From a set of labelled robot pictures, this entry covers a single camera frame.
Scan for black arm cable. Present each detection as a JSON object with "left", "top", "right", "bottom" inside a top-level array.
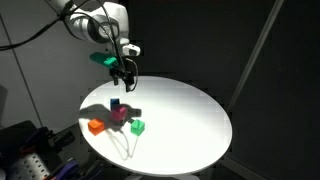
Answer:
[{"left": 0, "top": 6, "right": 73, "bottom": 52}]

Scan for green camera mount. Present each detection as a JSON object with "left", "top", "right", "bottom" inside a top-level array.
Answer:
[{"left": 89, "top": 51, "right": 119, "bottom": 70}]

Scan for blue block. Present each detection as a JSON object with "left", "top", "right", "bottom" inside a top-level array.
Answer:
[{"left": 109, "top": 97, "right": 121, "bottom": 110}]

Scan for grey metal frame bar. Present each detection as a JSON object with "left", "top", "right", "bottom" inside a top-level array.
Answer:
[{"left": 227, "top": 0, "right": 286, "bottom": 112}]

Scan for pink block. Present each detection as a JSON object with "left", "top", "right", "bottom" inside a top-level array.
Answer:
[{"left": 110, "top": 104, "right": 128, "bottom": 123}]

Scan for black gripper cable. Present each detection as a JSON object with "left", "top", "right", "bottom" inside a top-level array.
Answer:
[{"left": 64, "top": 0, "right": 140, "bottom": 93}]

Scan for purple clamp with orange tips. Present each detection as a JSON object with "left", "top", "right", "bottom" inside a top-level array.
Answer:
[{"left": 49, "top": 158, "right": 82, "bottom": 180}]

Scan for green block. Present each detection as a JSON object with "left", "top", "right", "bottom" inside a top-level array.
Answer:
[{"left": 130, "top": 119, "right": 146, "bottom": 137}]

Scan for blue orange clamps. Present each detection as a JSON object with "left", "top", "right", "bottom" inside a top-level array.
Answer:
[{"left": 5, "top": 151, "right": 52, "bottom": 180}]

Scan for black spring clamp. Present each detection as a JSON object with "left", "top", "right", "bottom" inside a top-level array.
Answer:
[{"left": 48, "top": 130, "right": 76, "bottom": 149}]

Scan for grey block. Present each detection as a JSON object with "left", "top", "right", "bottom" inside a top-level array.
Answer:
[{"left": 116, "top": 115, "right": 135, "bottom": 127}]

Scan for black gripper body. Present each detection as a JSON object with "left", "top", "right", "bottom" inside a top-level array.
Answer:
[{"left": 109, "top": 63, "right": 136, "bottom": 85}]

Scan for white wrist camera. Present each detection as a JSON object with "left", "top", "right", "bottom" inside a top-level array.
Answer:
[{"left": 121, "top": 43, "right": 141, "bottom": 57}]

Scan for orange block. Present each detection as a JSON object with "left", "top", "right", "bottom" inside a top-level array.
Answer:
[{"left": 87, "top": 118, "right": 106, "bottom": 136}]

